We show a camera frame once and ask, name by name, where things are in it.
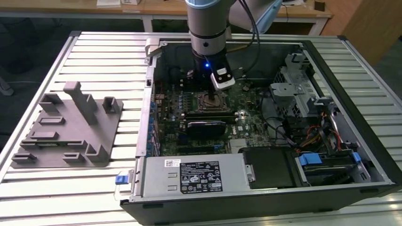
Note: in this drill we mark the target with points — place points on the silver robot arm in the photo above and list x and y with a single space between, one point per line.
207 23

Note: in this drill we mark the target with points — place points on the CPU socket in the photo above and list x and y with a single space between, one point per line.
199 109

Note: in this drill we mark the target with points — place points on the black graphics card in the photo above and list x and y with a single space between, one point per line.
206 131

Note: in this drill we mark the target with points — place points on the green motherboard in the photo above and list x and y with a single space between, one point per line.
251 131

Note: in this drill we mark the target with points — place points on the silver drive cage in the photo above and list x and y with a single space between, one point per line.
295 89

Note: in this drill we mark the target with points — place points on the silver chipset heatsink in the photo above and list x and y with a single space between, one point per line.
239 144

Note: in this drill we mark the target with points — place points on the white box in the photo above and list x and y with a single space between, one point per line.
130 2
108 2

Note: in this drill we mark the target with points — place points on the wooden desk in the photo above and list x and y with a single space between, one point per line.
93 11

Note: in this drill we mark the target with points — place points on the small brown box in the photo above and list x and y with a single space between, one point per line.
319 5

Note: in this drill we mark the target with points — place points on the black plastic shroud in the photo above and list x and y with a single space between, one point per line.
270 169

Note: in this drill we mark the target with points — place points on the grey power supply unit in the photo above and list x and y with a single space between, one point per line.
156 179

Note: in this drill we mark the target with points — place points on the grey parts rack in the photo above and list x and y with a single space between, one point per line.
77 141

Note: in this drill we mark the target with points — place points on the blue disk carrier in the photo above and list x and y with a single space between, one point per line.
308 160

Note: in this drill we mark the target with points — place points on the wooden cabinet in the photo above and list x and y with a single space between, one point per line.
370 28

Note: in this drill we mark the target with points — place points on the black hard disk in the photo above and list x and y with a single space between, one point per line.
330 175

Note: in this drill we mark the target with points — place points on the black PC case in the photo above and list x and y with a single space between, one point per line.
219 212

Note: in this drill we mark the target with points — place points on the grey metal foot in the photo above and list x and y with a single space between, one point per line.
7 90

